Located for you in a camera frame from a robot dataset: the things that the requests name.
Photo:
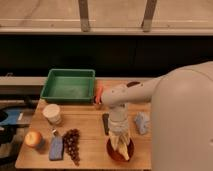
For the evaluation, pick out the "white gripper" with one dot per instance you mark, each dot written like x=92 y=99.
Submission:
x=118 y=124

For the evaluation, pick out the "yellow banana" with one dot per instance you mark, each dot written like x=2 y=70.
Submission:
x=120 y=143

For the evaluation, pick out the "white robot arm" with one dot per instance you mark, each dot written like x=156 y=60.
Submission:
x=181 y=116

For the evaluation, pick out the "red bowl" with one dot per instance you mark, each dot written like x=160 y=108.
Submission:
x=116 y=155

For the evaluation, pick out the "purple bowl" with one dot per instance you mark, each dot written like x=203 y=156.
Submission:
x=133 y=83

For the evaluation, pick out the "black rectangular block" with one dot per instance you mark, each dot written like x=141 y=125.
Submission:
x=105 y=117

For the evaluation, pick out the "blue grey crumpled cloth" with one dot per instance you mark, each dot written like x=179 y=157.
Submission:
x=142 y=121

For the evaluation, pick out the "orange carrot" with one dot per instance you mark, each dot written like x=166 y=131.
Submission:
x=98 y=94

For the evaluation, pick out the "dark grape bunch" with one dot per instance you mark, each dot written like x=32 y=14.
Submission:
x=71 y=142

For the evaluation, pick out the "wooden cutting board table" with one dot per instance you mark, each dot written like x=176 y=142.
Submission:
x=92 y=145

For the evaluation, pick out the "green plastic tray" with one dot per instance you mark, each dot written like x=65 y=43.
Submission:
x=69 y=85

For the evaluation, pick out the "blue sponge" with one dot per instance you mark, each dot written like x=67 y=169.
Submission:
x=56 y=147

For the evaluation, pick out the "white paper cup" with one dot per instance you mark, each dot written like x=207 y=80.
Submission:
x=52 y=113

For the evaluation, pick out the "red yellow apple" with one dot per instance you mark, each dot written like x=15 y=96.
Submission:
x=33 y=139

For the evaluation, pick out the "blue black machine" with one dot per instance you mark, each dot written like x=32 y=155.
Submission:
x=12 y=118

